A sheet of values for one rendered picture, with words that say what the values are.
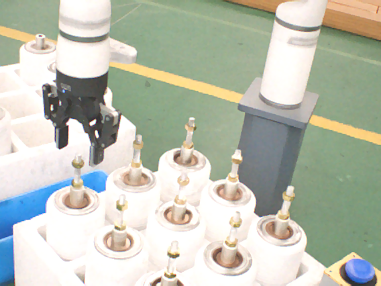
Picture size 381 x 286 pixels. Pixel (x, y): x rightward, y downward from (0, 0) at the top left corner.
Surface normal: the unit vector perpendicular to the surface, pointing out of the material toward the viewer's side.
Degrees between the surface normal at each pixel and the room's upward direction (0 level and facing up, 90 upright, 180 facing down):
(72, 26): 90
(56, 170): 90
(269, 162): 90
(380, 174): 0
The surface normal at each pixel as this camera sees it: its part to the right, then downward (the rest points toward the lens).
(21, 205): 0.63, 0.45
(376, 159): 0.13, -0.84
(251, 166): -0.34, 0.46
